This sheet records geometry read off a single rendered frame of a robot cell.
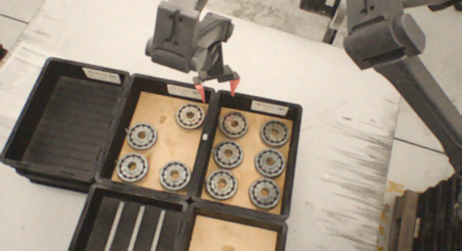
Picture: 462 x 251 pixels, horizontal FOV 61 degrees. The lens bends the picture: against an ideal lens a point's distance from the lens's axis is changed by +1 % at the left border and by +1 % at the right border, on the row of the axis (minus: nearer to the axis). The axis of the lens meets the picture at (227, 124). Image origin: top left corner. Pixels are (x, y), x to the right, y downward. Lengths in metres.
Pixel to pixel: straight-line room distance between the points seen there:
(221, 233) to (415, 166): 1.49
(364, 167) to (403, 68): 0.90
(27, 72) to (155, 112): 0.61
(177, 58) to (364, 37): 0.34
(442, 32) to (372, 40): 2.43
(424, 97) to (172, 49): 0.46
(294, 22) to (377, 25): 2.11
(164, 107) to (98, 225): 0.45
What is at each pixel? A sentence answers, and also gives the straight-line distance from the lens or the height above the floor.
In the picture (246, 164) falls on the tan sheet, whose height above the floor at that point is 0.83.
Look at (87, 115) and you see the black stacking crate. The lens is 1.47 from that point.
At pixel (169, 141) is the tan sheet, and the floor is 0.83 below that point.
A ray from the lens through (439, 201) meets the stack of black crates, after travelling 2.04.
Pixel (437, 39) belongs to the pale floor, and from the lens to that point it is 3.05.
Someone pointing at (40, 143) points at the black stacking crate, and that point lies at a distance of 1.48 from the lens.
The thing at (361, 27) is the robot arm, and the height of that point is 1.58.
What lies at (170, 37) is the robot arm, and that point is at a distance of 0.76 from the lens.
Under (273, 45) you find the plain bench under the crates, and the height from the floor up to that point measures 0.70.
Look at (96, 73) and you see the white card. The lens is 1.46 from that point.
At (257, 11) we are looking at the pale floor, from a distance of 2.80.
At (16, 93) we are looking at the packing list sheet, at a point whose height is 0.70.
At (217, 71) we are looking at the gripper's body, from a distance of 1.20.
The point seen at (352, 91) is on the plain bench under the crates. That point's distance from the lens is 1.71.
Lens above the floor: 2.09
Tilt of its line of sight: 65 degrees down
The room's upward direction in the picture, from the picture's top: 6 degrees clockwise
